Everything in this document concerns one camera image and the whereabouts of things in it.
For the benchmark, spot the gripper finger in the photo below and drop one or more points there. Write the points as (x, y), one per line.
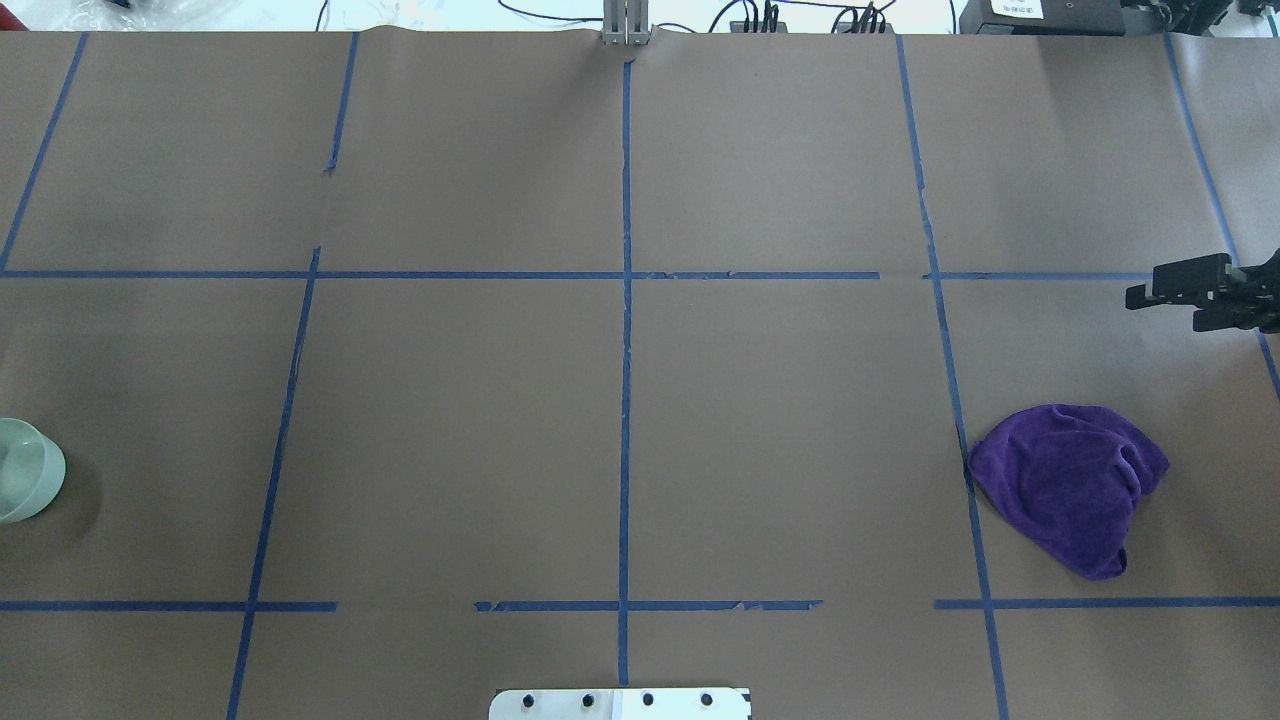
(1191, 282)
(1245, 316)

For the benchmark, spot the mint green bowl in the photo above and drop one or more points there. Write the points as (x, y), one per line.
(33, 470)

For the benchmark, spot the aluminium frame post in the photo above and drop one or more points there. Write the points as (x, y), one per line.
(626, 22)

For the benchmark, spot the black power box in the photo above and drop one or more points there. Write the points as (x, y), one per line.
(1065, 18)

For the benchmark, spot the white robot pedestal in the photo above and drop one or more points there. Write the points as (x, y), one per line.
(623, 703)

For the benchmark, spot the purple cloth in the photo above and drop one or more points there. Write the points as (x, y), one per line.
(1070, 478)

